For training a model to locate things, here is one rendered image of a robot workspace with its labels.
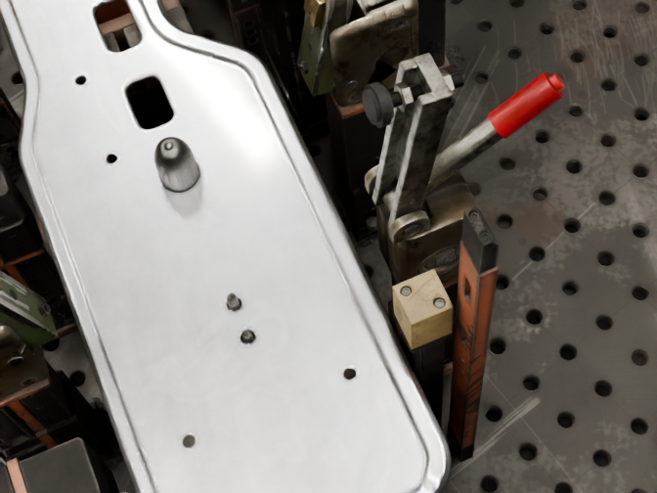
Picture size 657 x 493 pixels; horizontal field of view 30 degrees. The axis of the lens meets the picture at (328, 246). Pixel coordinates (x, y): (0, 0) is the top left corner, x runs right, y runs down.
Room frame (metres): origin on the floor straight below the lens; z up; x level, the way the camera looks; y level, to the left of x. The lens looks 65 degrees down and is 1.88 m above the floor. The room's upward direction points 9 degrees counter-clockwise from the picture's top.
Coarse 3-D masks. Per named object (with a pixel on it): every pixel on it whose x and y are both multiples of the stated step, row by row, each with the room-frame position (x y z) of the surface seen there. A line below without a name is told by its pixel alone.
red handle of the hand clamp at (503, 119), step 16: (544, 80) 0.44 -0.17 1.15; (560, 80) 0.44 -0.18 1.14; (512, 96) 0.44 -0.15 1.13; (528, 96) 0.43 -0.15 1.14; (544, 96) 0.43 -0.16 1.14; (560, 96) 0.43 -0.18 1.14; (496, 112) 0.43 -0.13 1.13; (512, 112) 0.43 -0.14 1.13; (528, 112) 0.43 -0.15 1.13; (480, 128) 0.43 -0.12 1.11; (496, 128) 0.42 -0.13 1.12; (512, 128) 0.42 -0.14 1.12; (464, 144) 0.42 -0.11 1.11; (480, 144) 0.42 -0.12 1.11; (448, 160) 0.42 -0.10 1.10; (464, 160) 0.42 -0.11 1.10; (432, 176) 0.41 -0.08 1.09; (448, 176) 0.41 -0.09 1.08
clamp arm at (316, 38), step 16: (320, 0) 0.58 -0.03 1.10; (336, 0) 0.57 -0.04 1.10; (352, 0) 0.57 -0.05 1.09; (320, 16) 0.57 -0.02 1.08; (336, 16) 0.57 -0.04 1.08; (304, 32) 0.59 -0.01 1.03; (320, 32) 0.57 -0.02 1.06; (304, 48) 0.59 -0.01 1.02; (320, 48) 0.57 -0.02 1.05; (304, 64) 0.58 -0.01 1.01; (320, 64) 0.56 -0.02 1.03; (320, 80) 0.56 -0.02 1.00
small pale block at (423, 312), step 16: (432, 272) 0.35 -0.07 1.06; (400, 288) 0.34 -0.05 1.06; (416, 288) 0.34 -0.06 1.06; (432, 288) 0.34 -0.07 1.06; (400, 304) 0.33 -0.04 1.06; (416, 304) 0.32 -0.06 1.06; (432, 304) 0.32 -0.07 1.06; (448, 304) 0.32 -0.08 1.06; (400, 320) 0.33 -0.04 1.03; (416, 320) 0.31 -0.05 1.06; (432, 320) 0.31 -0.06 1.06; (448, 320) 0.32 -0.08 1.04; (416, 336) 0.31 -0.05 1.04; (432, 336) 0.31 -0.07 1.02; (448, 336) 0.32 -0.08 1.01; (416, 352) 0.31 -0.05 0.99; (432, 352) 0.32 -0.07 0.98; (416, 368) 0.31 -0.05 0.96; (432, 368) 0.32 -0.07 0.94; (432, 384) 0.32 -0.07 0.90; (432, 400) 0.32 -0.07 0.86
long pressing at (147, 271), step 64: (0, 0) 0.71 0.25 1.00; (64, 0) 0.69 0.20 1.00; (128, 0) 0.68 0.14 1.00; (64, 64) 0.63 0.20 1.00; (128, 64) 0.61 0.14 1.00; (192, 64) 0.60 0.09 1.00; (256, 64) 0.59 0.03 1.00; (64, 128) 0.56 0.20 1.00; (128, 128) 0.55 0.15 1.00; (192, 128) 0.54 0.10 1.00; (256, 128) 0.53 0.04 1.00; (64, 192) 0.50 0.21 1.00; (128, 192) 0.49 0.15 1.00; (192, 192) 0.48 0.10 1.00; (256, 192) 0.47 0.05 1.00; (320, 192) 0.46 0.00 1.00; (64, 256) 0.44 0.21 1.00; (128, 256) 0.43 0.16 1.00; (192, 256) 0.42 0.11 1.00; (256, 256) 0.41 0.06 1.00; (320, 256) 0.40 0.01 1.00; (128, 320) 0.38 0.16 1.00; (192, 320) 0.37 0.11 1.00; (256, 320) 0.36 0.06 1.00; (320, 320) 0.35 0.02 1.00; (384, 320) 0.34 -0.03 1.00; (128, 384) 0.32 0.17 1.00; (192, 384) 0.32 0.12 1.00; (256, 384) 0.31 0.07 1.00; (320, 384) 0.30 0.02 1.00; (384, 384) 0.29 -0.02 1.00; (128, 448) 0.28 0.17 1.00; (192, 448) 0.27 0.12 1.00; (256, 448) 0.26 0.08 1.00; (320, 448) 0.25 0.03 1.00; (384, 448) 0.24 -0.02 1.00; (448, 448) 0.24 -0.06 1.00
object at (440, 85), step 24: (408, 72) 0.42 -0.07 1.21; (432, 72) 0.42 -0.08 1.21; (384, 96) 0.41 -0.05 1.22; (408, 96) 0.41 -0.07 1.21; (432, 96) 0.40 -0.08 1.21; (384, 120) 0.39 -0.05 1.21; (408, 120) 0.42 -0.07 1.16; (432, 120) 0.40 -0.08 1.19; (384, 144) 0.42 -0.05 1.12; (408, 144) 0.40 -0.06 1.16; (432, 144) 0.40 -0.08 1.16; (384, 168) 0.42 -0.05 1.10; (408, 168) 0.39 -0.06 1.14; (384, 192) 0.42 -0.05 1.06; (408, 192) 0.39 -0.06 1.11
